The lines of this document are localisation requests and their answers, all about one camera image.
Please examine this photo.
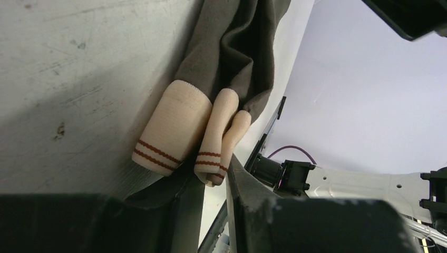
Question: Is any olive underwear beige waistband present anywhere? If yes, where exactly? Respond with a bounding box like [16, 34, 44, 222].
[131, 1, 290, 187]

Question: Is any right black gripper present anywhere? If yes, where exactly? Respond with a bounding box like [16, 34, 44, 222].
[363, 0, 446, 41]

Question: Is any aluminium frame rail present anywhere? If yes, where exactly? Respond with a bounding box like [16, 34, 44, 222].
[198, 96, 287, 252]

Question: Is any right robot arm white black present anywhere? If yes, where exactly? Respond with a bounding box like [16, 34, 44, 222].
[267, 1, 446, 234]

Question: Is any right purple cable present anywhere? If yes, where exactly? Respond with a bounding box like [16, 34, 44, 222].
[267, 145, 318, 166]

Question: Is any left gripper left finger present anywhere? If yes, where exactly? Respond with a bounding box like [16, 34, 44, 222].
[1, 170, 205, 252]

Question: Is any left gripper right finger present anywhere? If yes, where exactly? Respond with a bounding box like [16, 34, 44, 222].
[227, 157, 417, 252]

